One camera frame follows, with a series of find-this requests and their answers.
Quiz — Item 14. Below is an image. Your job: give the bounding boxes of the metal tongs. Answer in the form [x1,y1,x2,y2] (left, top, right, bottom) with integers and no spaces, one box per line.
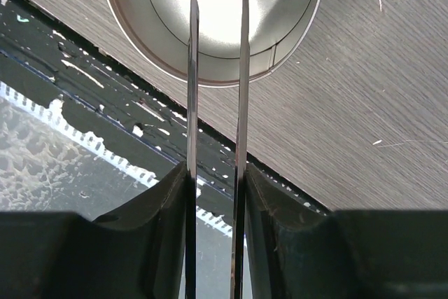
[185,0,251,298]

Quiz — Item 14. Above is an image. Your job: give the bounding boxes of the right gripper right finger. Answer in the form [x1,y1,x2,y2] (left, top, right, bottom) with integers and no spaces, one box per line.
[246,165,447,298]

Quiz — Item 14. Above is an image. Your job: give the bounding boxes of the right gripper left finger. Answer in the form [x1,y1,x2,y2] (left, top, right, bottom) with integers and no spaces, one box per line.
[1,163,187,298]

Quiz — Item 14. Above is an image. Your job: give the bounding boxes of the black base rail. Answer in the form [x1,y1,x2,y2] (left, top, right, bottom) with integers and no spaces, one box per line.
[0,0,332,244]

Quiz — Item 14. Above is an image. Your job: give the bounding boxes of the shallow round metal tin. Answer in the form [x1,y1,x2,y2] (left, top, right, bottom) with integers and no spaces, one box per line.
[107,0,320,88]

